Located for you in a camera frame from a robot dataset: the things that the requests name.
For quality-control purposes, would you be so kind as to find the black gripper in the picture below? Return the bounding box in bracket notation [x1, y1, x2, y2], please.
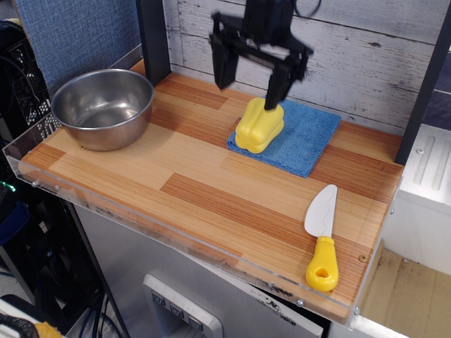
[210, 1, 313, 111]

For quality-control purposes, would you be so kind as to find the yellow toy bell pepper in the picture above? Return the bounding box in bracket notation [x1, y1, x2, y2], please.
[235, 98, 285, 154]

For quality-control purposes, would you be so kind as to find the stainless steel bowl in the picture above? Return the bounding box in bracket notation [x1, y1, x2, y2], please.
[51, 69, 154, 151]

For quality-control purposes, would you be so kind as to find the folded blue microfiber cloth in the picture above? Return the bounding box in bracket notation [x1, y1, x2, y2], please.
[227, 100, 341, 177]

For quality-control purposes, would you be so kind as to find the white grooved toy sink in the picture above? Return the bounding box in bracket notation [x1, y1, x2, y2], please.
[399, 124, 450, 208]

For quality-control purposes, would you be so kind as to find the black plastic crate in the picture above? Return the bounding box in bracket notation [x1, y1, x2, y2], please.
[1, 37, 50, 144]

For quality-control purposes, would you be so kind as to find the silver toy fridge cabinet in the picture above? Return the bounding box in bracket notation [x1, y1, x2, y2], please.
[75, 206, 330, 337]

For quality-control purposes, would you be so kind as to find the silver dispenser button panel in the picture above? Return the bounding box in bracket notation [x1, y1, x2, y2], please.
[143, 274, 223, 338]

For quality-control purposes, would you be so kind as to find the yellow object bottom left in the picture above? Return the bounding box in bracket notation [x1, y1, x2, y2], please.
[35, 322, 63, 338]

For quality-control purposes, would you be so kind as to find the left black upright post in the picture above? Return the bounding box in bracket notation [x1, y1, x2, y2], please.
[136, 0, 171, 87]

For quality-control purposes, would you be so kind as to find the black upright post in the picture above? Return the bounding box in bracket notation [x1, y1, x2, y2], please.
[395, 5, 450, 165]
[136, 0, 171, 87]

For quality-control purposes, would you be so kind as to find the right black upright post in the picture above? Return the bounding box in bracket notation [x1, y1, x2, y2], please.
[395, 5, 450, 165]

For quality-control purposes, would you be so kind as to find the toy knife yellow handle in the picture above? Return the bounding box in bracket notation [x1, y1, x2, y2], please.
[304, 184, 339, 292]

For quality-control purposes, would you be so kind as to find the clear acrylic guard rail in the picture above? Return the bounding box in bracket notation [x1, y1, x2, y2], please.
[4, 120, 402, 324]

